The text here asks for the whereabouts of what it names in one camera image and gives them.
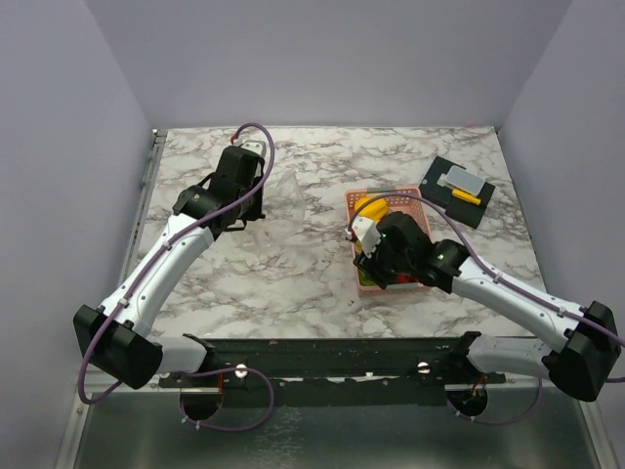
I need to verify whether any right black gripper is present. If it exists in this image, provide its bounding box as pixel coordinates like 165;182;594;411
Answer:
354;230;414;288

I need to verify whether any clear zip top bag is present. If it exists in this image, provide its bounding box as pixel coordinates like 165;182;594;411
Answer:
252;169;313;264

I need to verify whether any red cherry bunch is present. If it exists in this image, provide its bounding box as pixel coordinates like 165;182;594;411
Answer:
395;274;418;284

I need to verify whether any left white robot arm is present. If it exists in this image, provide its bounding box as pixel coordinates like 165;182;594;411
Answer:
73;141;267;389

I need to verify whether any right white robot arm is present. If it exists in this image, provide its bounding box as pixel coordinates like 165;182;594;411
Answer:
349;211;621;402

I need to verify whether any pink plastic basket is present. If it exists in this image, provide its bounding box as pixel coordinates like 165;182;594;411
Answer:
344;186;431;297

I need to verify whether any yellow bell pepper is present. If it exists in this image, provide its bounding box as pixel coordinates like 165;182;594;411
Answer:
354;196;390;223

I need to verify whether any green round fruit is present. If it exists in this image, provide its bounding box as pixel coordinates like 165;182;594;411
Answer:
358;271;376;287

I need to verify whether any black scale board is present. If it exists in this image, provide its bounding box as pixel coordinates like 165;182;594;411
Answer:
419;156;495;229

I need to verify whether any yellow small tool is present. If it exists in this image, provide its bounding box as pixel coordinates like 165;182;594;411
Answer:
452;189;481;206

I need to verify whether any grey rectangular box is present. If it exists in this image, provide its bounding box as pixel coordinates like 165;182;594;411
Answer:
444;165;485;196

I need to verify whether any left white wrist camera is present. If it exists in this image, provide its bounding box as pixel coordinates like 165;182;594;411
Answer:
240;140;268;160

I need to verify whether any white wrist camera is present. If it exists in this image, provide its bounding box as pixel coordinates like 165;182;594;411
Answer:
240;140;268;160
347;216;382;258

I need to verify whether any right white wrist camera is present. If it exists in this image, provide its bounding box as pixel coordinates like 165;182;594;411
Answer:
347;216;382;258

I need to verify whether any left aluminium frame rail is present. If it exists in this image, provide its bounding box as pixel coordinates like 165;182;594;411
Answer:
113;129;168;290

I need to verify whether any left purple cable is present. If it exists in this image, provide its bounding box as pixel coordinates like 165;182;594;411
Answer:
77;121;275;405

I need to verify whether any black mounting rail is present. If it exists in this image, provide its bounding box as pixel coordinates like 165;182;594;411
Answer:
158;332;505;407

